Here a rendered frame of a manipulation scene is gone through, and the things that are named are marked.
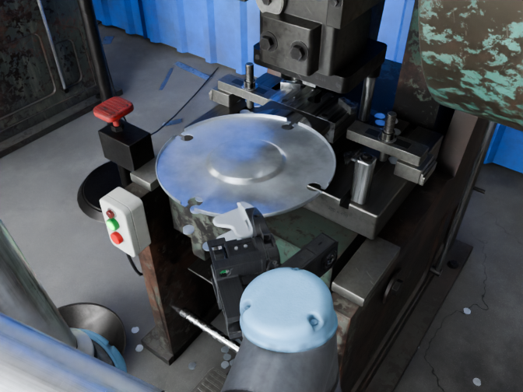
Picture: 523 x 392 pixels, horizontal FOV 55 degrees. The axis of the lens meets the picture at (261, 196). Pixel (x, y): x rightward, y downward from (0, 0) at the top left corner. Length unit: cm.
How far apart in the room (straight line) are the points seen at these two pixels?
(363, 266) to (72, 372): 60
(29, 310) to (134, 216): 44
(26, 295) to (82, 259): 120
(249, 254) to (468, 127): 68
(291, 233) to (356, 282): 15
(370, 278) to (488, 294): 95
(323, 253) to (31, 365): 37
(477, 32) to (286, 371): 29
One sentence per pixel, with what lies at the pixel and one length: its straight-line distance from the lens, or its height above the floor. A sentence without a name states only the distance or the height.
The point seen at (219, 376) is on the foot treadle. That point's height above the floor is 16.
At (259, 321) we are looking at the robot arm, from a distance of 38.
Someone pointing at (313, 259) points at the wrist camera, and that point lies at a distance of 61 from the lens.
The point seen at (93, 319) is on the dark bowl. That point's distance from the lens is 161.
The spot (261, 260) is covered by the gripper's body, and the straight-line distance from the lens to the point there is 59.
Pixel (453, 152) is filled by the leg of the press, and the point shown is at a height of 64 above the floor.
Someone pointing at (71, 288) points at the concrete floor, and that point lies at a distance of 175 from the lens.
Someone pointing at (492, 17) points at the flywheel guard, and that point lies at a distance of 42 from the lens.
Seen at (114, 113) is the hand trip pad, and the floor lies 76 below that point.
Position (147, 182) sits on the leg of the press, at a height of 64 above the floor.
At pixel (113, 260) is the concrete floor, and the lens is 179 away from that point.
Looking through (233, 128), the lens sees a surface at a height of 79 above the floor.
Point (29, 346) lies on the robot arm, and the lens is 38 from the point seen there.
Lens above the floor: 130
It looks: 42 degrees down
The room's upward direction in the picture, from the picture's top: straight up
